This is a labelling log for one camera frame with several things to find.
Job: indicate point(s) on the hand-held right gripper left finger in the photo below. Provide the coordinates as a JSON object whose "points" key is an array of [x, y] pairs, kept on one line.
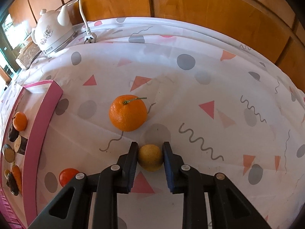
{"points": [[132, 162]]}

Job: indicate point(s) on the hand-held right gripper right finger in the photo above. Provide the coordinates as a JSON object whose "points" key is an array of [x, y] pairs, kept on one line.
{"points": [[166, 169]]}

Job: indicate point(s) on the small yellow round lemon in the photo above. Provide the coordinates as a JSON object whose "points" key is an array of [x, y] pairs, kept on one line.
{"points": [[150, 157]]}

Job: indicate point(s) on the pink box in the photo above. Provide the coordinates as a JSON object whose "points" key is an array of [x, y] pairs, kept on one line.
{"points": [[39, 133]]}

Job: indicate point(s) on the eggplant piece with white cut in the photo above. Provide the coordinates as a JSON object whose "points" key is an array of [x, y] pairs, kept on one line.
{"points": [[22, 145]]}

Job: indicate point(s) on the large orange with stem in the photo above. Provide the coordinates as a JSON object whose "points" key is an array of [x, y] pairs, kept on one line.
{"points": [[127, 114]]}

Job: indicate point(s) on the red tomato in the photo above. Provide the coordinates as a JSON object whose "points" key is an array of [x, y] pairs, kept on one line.
{"points": [[66, 176]]}

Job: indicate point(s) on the white patterned tablecloth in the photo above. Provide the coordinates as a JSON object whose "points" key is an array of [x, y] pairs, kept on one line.
{"points": [[214, 88]]}

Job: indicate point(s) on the orange carrot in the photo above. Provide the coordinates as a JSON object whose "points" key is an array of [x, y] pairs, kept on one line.
{"points": [[16, 175]]}

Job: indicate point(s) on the small mandarin orange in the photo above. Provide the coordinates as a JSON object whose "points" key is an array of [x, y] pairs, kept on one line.
{"points": [[20, 121]]}

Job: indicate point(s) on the dark brown lumpy piece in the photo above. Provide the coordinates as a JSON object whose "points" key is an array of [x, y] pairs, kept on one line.
{"points": [[12, 184]]}

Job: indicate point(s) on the dark purple eggplant piece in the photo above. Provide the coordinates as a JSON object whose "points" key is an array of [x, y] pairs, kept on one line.
{"points": [[12, 132]]}

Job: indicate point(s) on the round eggplant slice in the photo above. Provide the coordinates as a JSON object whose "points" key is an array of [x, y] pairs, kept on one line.
{"points": [[8, 152]]}

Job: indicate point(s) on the small yellow-green piece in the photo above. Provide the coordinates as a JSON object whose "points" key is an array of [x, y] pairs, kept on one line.
{"points": [[7, 173]]}

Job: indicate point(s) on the white electric kettle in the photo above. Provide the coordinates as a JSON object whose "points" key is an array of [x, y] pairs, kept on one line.
{"points": [[52, 33]]}

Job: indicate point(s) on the wooden cabinet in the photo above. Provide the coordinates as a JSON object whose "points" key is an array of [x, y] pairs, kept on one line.
{"points": [[190, 2]]}

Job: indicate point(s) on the television screen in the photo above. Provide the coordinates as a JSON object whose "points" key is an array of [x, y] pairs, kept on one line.
{"points": [[8, 33]]}

